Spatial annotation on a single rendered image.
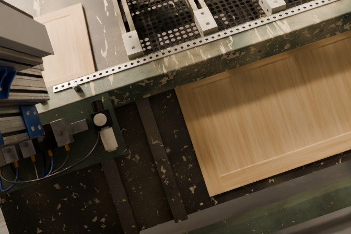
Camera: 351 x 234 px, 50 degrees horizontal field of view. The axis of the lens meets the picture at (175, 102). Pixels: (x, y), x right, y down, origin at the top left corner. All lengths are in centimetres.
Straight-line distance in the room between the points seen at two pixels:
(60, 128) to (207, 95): 66
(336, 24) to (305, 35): 13
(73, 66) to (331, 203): 116
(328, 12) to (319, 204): 74
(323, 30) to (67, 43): 106
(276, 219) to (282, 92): 55
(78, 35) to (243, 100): 78
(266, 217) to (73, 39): 109
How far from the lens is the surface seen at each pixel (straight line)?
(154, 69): 143
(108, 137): 137
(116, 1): 174
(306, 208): 159
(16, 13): 76
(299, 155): 177
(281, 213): 156
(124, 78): 144
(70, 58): 165
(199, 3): 163
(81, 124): 140
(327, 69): 182
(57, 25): 183
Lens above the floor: 70
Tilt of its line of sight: level
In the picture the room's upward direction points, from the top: 18 degrees counter-clockwise
